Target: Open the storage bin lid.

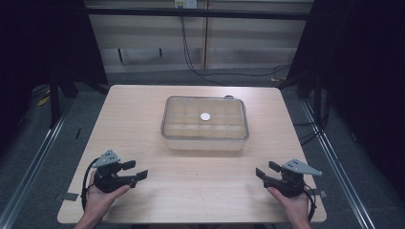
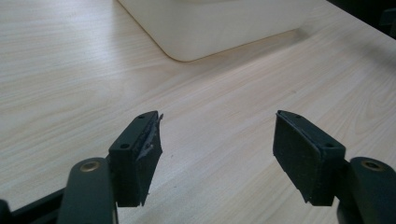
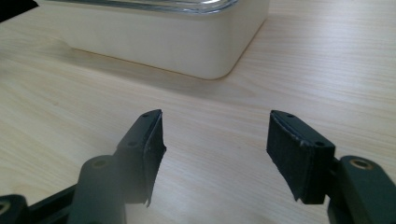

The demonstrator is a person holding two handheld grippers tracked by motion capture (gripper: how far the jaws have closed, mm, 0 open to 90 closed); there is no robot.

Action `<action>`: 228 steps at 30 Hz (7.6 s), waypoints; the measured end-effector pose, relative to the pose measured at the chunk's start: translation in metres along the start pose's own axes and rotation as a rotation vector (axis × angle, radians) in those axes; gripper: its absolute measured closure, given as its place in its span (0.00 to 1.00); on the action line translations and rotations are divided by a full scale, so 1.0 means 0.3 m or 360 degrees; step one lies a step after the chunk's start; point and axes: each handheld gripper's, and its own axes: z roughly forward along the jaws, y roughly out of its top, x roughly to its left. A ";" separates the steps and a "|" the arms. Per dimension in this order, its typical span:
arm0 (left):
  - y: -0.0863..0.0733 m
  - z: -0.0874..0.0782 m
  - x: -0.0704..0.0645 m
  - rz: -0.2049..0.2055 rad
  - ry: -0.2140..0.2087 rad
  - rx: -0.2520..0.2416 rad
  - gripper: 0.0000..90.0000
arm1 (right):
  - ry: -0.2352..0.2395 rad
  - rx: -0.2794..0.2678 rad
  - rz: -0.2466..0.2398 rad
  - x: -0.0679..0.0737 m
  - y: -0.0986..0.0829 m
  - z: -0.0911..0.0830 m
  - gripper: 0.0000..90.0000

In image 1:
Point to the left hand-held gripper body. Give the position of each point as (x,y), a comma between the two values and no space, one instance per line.
(108,183)

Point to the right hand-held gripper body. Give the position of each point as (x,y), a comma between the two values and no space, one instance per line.
(291,187)

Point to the person's right hand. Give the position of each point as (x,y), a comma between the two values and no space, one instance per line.
(296,208)

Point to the person's left hand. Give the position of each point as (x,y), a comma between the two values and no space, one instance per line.
(98,203)

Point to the grey tape strip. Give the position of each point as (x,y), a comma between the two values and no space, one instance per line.
(70,196)
(321,193)

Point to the small black floor strip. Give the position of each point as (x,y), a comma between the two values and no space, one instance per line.
(78,133)

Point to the clear plastic storage box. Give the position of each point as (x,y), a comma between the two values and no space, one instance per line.
(191,127)

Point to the white round disc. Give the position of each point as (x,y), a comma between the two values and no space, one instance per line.
(205,116)

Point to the black metal stand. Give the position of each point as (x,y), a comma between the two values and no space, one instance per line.
(54,101)

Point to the yellow tape piece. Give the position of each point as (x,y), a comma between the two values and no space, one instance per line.
(43,100)

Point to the dark curtain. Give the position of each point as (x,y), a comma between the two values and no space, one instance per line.
(363,79)
(35,44)

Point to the aluminium floor rail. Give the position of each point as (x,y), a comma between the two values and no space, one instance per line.
(337,165)
(35,162)

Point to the black horizontal frame bar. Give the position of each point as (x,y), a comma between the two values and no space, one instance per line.
(197,13)

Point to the white wall power outlet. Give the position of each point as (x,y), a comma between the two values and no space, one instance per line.
(186,4)

